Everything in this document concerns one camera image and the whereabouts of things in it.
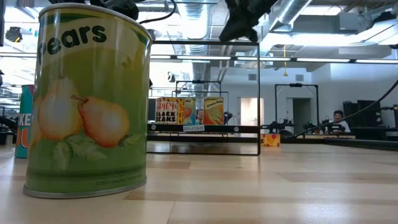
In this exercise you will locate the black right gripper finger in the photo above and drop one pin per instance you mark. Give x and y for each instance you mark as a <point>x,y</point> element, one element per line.
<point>234,31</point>
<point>252,32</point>

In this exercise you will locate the orange green beans can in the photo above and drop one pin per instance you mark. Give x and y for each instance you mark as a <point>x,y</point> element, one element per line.
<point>214,112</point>

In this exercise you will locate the green pears can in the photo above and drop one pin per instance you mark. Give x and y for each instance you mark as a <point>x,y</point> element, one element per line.
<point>87,109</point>

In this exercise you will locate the small yellow red box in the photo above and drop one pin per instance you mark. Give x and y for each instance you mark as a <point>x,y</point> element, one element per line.
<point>270,140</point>

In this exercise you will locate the pink teal chicken soup can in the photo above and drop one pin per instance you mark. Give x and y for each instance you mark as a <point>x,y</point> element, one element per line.
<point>25,124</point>

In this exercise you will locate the yellow ceiling pendant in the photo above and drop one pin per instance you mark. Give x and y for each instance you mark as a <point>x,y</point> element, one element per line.
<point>285,73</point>

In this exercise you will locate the spicy black beans can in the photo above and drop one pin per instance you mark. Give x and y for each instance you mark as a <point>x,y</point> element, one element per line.
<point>166,112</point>

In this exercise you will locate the black screen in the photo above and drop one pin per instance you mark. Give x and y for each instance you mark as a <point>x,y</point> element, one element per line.
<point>152,110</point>

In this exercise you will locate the person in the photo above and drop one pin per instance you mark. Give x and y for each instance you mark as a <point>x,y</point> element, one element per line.
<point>339,121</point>

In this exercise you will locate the black equipment rack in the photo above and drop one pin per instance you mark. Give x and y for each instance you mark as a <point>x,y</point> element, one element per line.
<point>367,113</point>

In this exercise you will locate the silver spiral ventilation duct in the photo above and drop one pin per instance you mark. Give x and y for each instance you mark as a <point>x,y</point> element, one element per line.
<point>289,12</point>
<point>197,31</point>

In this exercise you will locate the black background frame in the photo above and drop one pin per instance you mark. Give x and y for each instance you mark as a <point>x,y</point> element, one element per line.
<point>296,85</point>
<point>199,81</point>

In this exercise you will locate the wooden shelf with black frame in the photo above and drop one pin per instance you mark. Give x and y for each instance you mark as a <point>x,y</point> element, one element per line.
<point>217,128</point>

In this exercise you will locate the black aluminium table frame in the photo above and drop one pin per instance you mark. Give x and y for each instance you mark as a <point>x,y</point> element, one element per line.
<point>357,143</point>

